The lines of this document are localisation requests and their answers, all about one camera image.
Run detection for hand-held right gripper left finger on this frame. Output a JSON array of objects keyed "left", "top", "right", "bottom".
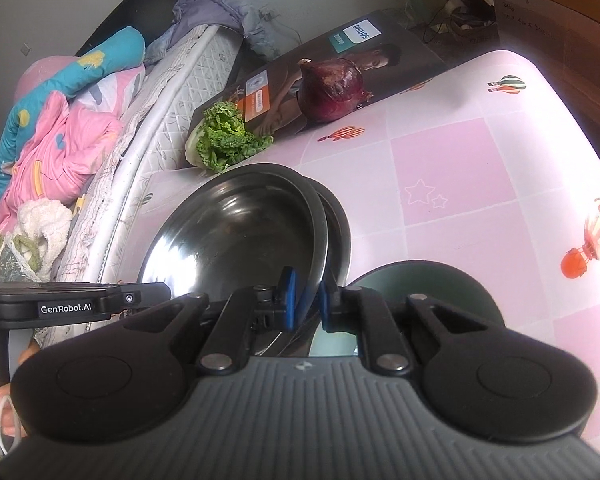
[{"left": 122, "top": 266, "right": 298, "bottom": 378}]

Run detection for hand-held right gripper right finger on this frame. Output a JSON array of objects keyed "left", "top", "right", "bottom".
[{"left": 317, "top": 280, "right": 486, "bottom": 376}]

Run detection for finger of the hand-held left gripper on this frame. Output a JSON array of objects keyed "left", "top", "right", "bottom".
[{"left": 120, "top": 282, "right": 172, "bottom": 314}]

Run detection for medium steel bowl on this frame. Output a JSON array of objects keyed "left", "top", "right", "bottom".
[{"left": 307, "top": 180, "right": 354, "bottom": 288}]

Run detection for large steel bowl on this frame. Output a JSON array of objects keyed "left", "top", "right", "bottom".
[{"left": 137, "top": 162, "right": 329, "bottom": 357}]

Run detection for person's left hand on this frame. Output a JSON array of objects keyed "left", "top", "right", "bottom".
[{"left": 0, "top": 337, "right": 42, "bottom": 441}]

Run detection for green leaf-print pillow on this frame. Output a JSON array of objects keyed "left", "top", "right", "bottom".
[{"left": 0, "top": 232, "right": 52, "bottom": 285}]

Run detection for white fluffy towel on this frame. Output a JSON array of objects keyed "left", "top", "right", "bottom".
[{"left": 11, "top": 199, "right": 75, "bottom": 282}]

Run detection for pink clothes pile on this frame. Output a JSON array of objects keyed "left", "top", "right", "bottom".
[{"left": 0, "top": 57, "right": 148, "bottom": 235}]

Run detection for napa cabbage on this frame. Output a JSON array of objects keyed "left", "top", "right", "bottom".
[{"left": 185, "top": 101, "right": 275, "bottom": 174}]

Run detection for white quilted mattress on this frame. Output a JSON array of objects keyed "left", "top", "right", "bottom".
[{"left": 35, "top": 25, "right": 242, "bottom": 351}]

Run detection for red onion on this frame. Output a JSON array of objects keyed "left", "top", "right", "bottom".
[{"left": 297, "top": 57, "right": 374, "bottom": 124}]

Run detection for pink pillow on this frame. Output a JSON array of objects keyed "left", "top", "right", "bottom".
[{"left": 17, "top": 55, "right": 72, "bottom": 107}]

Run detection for blue patterned blanket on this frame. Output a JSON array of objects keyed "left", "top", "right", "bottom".
[{"left": 0, "top": 26, "right": 146, "bottom": 201}]

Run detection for flat printed cardboard box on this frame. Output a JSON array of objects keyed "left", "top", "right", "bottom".
[{"left": 187, "top": 9, "right": 452, "bottom": 137}]

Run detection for grey clothes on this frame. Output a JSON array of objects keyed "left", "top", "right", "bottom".
[{"left": 144, "top": 0, "right": 282, "bottom": 67}]

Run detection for black headboard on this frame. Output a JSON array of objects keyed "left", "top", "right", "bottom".
[{"left": 74, "top": 0, "right": 219, "bottom": 57}]

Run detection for brown box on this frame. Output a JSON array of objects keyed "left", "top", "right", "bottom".
[{"left": 489, "top": 0, "right": 600, "bottom": 171}]

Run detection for white cable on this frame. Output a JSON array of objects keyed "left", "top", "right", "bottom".
[{"left": 0, "top": 394, "right": 25, "bottom": 457}]

